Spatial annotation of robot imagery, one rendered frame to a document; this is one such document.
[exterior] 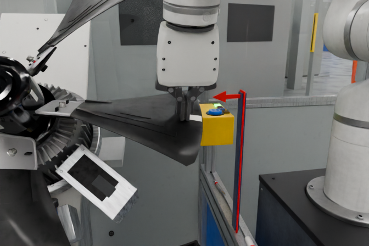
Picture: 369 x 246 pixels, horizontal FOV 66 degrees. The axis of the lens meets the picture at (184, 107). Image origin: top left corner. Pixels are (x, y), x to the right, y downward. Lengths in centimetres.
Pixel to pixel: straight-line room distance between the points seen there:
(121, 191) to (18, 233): 18
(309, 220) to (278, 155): 92
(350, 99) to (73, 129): 56
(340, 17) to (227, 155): 95
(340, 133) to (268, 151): 88
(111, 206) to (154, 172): 83
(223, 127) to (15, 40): 65
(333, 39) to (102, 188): 55
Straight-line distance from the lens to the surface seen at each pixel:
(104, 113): 51
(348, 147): 65
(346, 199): 69
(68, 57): 89
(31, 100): 54
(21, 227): 53
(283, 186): 75
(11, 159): 56
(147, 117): 51
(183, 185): 146
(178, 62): 45
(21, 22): 101
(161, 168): 140
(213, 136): 84
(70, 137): 65
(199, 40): 44
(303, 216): 66
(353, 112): 63
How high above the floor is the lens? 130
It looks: 15 degrees down
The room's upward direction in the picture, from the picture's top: straight up
